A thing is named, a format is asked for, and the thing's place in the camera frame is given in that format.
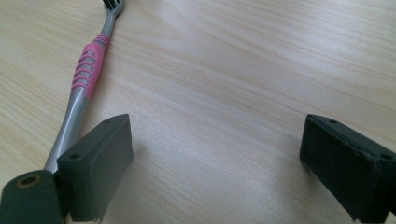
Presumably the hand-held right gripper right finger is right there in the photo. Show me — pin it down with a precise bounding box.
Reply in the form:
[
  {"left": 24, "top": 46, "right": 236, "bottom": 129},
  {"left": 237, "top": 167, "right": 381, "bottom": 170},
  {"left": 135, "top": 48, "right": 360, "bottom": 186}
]
[{"left": 299, "top": 113, "right": 396, "bottom": 224}]

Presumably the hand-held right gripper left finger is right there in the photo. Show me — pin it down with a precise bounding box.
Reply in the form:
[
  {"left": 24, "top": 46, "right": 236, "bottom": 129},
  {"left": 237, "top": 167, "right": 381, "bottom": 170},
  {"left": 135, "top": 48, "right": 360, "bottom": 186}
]
[{"left": 56, "top": 113, "right": 134, "bottom": 223}]

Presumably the grey and pink toothbrush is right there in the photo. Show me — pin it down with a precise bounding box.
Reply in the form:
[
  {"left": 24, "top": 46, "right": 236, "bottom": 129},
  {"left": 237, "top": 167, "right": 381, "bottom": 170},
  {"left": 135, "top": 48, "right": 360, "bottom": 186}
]
[{"left": 43, "top": 0, "right": 125, "bottom": 175}]

